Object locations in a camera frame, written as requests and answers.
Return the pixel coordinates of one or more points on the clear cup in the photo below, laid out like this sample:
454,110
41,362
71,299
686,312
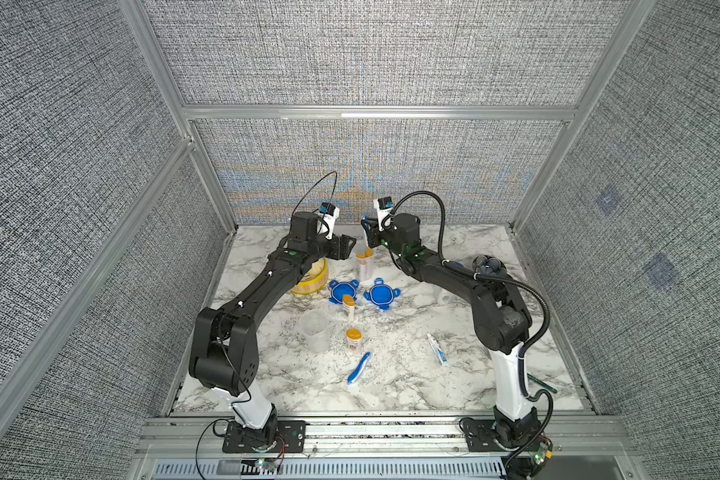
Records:
442,296
314,326
365,273

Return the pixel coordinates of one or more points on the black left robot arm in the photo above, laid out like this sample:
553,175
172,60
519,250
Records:
224,348

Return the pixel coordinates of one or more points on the grey bowl with stones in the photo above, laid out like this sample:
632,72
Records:
488,266

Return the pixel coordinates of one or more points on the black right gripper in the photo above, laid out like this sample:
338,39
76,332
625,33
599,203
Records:
374,233

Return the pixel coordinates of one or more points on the blue lid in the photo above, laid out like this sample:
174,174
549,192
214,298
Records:
338,290
381,295

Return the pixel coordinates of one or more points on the clear cup back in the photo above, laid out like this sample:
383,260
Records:
365,273

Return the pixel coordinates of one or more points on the aluminium front rail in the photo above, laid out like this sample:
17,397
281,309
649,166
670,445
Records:
572,433

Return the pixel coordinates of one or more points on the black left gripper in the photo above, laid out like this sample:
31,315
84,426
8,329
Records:
339,248

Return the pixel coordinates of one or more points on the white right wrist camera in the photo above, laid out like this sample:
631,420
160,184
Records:
383,207

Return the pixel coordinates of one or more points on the blue lid left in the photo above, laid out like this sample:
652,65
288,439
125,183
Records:
338,290

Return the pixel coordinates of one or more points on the yellow steamer basket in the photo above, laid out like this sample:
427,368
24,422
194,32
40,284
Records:
314,280

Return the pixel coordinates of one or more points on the orange cap bottle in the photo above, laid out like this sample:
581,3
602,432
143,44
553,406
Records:
349,304
354,339
365,256

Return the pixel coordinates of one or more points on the green handled fork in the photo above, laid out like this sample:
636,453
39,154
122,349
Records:
542,384

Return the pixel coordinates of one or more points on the blue lid middle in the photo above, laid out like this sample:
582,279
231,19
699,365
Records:
381,295

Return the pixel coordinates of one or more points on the toothpaste tube vertical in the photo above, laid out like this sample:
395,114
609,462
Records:
439,353

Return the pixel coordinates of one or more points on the blue toothbrush left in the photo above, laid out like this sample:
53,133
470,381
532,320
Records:
359,369

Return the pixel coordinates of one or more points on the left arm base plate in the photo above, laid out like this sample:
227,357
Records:
286,436

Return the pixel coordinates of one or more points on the orange cap bottle front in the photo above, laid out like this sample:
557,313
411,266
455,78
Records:
354,339

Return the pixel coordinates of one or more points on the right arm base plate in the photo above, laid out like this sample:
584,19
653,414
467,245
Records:
489,435

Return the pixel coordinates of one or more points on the orange cap bottle lying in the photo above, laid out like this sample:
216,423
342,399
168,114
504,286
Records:
349,304

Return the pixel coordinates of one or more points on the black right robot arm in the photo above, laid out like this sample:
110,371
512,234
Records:
509,316

